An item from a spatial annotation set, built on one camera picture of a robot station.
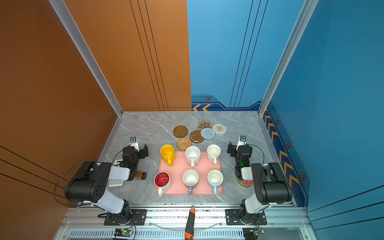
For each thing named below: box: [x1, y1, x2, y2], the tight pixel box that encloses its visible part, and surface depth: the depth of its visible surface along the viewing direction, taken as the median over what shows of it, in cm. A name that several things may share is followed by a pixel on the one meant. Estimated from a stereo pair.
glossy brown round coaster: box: [189, 130, 205, 144], surface depth 106 cm
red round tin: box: [236, 177, 254, 188], surface depth 83 cm
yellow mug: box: [160, 144, 176, 167], surface depth 89 cm
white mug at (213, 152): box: [207, 144, 221, 165], surface depth 90 cm
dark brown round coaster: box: [173, 125, 189, 138], surface depth 111 cm
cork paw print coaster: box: [197, 120, 212, 131], surface depth 114 cm
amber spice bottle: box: [135, 170, 147, 180], surface depth 86 cm
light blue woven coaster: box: [200, 127, 216, 140], surface depth 107 cm
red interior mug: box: [153, 171, 172, 196], surface depth 81 cm
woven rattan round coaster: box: [176, 138, 192, 152], surface depth 104 cm
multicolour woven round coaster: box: [212, 123, 227, 135], surface depth 111 cm
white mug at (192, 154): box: [185, 145, 201, 168], surface depth 90 cm
